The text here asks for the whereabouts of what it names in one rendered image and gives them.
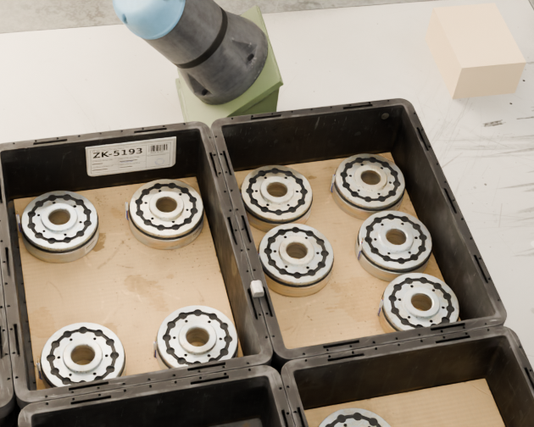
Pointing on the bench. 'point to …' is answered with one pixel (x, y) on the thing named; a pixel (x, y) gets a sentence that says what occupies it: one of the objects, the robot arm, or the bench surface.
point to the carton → (474, 51)
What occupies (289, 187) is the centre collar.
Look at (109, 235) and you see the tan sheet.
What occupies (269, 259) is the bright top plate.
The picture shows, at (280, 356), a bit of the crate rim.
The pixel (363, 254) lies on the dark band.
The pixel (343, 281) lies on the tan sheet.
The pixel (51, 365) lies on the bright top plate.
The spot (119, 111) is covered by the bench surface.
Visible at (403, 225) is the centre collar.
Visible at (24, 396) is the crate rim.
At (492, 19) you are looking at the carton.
